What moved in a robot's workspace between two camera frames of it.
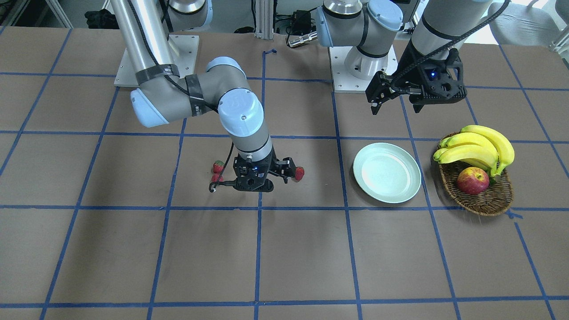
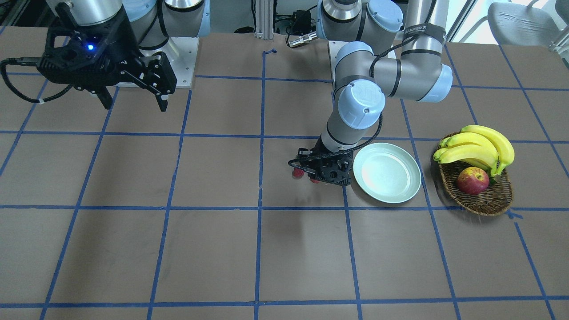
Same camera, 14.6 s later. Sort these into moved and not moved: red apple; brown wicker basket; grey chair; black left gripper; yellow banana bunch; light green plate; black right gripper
Moved: black left gripper; black right gripper
Not moved: red apple; light green plate; grey chair; brown wicker basket; yellow banana bunch
